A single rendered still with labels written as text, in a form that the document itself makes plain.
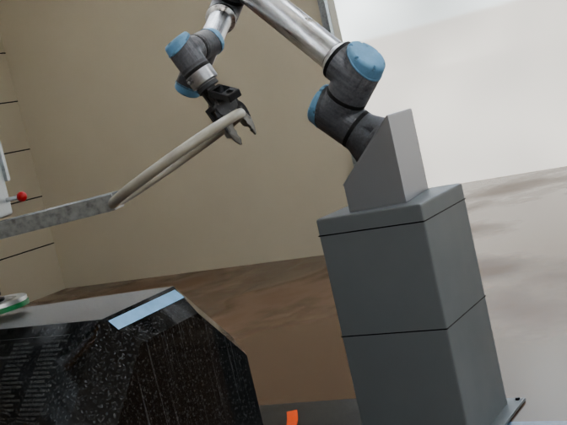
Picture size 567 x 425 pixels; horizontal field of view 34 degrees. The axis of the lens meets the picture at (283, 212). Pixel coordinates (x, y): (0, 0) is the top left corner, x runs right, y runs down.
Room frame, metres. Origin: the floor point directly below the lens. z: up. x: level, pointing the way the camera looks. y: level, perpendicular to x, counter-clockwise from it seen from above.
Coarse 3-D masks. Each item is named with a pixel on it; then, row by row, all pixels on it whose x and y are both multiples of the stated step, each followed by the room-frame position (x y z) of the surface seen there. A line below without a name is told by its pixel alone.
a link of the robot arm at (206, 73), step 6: (204, 66) 2.81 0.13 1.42; (210, 66) 2.83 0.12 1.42; (198, 72) 2.80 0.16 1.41; (204, 72) 2.80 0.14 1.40; (210, 72) 2.81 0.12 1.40; (192, 78) 2.81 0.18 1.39; (198, 78) 2.80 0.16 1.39; (204, 78) 2.80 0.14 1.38; (210, 78) 2.81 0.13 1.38; (192, 84) 2.81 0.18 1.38; (198, 84) 2.80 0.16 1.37
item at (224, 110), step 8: (216, 80) 2.83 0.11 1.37; (200, 88) 2.81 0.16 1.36; (208, 88) 2.83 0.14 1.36; (208, 96) 2.84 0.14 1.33; (208, 104) 2.86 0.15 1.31; (216, 104) 2.80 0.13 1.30; (224, 104) 2.81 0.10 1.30; (232, 104) 2.82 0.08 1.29; (208, 112) 2.85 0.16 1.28; (224, 112) 2.80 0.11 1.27
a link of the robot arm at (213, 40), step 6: (204, 30) 2.92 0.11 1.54; (210, 30) 2.93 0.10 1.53; (216, 30) 2.95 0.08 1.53; (198, 36) 2.87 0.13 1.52; (204, 36) 2.89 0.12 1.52; (210, 36) 2.90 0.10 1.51; (216, 36) 2.93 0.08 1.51; (222, 36) 2.95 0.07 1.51; (204, 42) 2.87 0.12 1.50; (210, 42) 2.89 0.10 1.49; (216, 42) 2.92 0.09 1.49; (222, 42) 2.95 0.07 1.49; (210, 48) 2.89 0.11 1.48; (216, 48) 2.92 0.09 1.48; (222, 48) 2.95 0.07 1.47; (210, 54) 2.90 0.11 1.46; (216, 54) 2.95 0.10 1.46; (210, 60) 2.94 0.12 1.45
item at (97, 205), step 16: (112, 192) 2.78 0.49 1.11; (48, 208) 2.79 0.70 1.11; (64, 208) 2.68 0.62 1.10; (80, 208) 2.67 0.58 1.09; (96, 208) 2.67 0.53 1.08; (112, 208) 2.67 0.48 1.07; (0, 224) 2.69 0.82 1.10; (16, 224) 2.69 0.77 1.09; (32, 224) 2.68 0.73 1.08; (48, 224) 2.68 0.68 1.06
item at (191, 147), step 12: (240, 108) 2.70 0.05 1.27; (228, 120) 2.57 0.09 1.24; (240, 120) 2.77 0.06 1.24; (204, 132) 2.51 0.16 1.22; (216, 132) 2.53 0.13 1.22; (192, 144) 2.49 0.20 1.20; (204, 144) 2.92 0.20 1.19; (168, 156) 2.47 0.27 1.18; (180, 156) 2.48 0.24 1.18; (192, 156) 2.94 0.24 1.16; (156, 168) 2.47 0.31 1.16; (168, 168) 2.92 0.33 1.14; (132, 180) 2.51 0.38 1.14; (144, 180) 2.49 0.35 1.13; (156, 180) 2.90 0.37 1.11; (120, 192) 2.54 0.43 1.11; (132, 192) 2.53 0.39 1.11; (108, 204) 2.64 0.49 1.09; (120, 204) 2.73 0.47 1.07
